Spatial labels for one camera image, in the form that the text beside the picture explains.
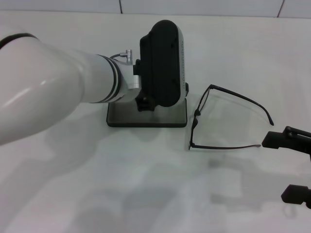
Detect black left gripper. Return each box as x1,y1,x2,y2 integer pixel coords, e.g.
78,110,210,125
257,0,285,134
136,90,159,113

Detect black glasses case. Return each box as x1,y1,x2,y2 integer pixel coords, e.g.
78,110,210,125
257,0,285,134
106,96,188,129

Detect black glasses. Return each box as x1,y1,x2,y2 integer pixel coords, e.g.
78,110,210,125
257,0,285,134
188,84,276,151

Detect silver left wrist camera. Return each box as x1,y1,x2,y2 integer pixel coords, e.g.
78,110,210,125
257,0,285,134
134,20,188,108

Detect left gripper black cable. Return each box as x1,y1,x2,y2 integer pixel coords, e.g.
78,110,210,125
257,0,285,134
109,49,134,60

